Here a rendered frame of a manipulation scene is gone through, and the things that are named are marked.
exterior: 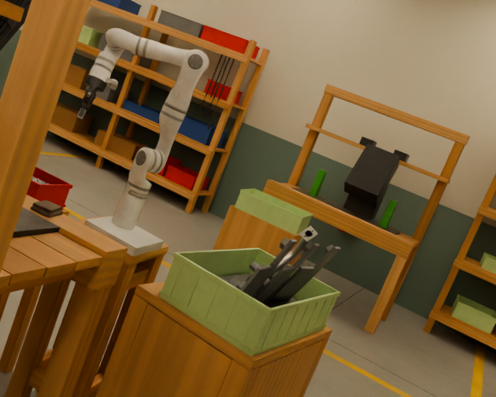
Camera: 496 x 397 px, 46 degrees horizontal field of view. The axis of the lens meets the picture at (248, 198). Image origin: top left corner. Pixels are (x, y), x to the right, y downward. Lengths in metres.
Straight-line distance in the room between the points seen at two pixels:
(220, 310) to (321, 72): 5.64
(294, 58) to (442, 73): 1.77
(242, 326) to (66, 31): 1.03
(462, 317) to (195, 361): 4.73
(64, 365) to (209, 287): 0.61
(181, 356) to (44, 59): 1.08
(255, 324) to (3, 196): 0.86
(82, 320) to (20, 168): 0.80
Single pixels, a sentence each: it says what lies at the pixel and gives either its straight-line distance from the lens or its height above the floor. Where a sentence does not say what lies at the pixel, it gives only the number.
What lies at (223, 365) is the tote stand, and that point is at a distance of 1.97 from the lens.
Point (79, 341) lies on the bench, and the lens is 2.19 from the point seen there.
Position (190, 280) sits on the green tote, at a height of 0.90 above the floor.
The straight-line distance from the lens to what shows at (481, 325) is 6.51.
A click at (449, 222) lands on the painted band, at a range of 6.95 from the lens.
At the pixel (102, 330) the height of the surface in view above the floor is 0.53.
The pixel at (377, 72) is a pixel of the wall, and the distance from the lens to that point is 7.20.
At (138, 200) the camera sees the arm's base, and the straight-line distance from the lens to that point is 2.33.
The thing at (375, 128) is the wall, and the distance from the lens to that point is 7.10.
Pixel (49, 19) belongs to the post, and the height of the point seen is 1.54.
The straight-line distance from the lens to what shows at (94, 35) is 8.42.
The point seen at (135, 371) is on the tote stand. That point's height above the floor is 0.51.
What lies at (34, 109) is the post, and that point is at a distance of 1.48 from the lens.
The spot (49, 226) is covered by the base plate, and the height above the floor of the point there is 0.90.
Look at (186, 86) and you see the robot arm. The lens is 2.26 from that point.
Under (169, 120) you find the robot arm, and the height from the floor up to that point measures 1.35.
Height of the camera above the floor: 1.53
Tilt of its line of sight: 9 degrees down
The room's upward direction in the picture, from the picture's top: 22 degrees clockwise
